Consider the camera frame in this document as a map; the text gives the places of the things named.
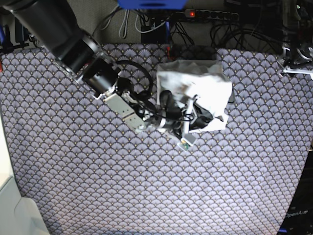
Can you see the right gripper grey bracket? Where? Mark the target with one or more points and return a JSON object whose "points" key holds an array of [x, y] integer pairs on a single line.
{"points": [[189, 117]]}

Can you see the left gripper grey bracket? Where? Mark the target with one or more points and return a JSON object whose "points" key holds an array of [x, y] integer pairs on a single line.
{"points": [[296, 63]]}

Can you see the white T-shirt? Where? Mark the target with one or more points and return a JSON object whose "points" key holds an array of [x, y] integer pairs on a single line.
{"points": [[204, 79]]}

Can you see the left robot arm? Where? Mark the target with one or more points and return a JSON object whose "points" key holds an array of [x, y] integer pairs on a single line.
{"points": [[297, 43]]}

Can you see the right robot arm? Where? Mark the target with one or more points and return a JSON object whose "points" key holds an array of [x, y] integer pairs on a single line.
{"points": [[54, 24]]}

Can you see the red table clamp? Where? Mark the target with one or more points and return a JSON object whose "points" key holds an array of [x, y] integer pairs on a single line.
{"points": [[170, 54]]}

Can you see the fan patterned grey tablecloth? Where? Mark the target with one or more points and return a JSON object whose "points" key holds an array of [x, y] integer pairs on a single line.
{"points": [[89, 174]]}

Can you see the blue box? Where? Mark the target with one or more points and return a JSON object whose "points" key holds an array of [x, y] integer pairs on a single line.
{"points": [[152, 4]]}

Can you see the black stand with OpenArm label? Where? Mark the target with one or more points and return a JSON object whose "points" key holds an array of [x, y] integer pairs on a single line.
{"points": [[299, 217]]}

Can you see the grey plastic bin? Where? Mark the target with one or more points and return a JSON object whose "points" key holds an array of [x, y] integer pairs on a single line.
{"points": [[19, 215]]}

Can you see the white power strip red switch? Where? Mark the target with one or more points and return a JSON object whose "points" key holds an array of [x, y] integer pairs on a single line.
{"points": [[210, 14]]}

